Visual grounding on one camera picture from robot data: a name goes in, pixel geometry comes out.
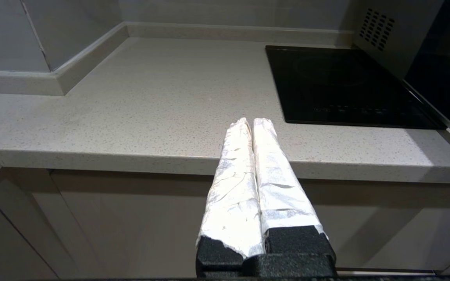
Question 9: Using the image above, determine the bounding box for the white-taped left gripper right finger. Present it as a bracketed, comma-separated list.
[252, 118, 336, 259]

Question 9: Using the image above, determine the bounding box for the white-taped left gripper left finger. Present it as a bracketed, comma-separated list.
[196, 118, 265, 273]

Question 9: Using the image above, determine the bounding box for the silver microwave oven body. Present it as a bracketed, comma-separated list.
[352, 0, 446, 80]

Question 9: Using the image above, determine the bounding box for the black induction cooktop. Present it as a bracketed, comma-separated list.
[265, 45, 447, 130]

